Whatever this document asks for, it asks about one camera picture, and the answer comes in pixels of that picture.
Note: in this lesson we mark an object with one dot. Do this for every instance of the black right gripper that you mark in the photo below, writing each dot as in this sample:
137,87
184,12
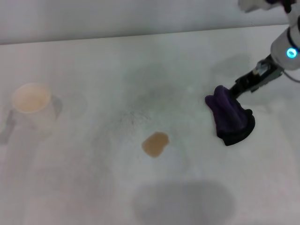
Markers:
268,72

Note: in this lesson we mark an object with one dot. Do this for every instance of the purple rag with black edge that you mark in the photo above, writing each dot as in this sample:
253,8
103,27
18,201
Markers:
228,114

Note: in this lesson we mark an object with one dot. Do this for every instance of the white paper cup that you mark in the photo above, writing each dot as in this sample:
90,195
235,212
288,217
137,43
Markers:
35,105

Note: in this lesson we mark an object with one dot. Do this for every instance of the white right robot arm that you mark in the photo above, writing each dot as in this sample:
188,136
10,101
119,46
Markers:
287,42

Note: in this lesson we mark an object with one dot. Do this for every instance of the brown water stain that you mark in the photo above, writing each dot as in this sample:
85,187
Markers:
154,144

